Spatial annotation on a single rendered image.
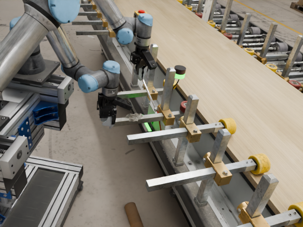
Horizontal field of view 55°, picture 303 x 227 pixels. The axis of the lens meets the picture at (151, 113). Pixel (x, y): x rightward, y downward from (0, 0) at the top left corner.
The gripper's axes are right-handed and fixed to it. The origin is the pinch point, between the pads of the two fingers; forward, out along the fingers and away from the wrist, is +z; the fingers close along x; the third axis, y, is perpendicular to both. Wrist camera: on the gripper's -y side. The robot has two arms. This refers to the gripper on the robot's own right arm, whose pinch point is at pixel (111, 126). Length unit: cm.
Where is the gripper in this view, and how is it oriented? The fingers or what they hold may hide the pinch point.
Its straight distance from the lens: 148.8
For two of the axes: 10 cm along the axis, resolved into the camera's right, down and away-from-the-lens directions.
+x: 3.4, 5.8, -7.4
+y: -9.3, 0.9, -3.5
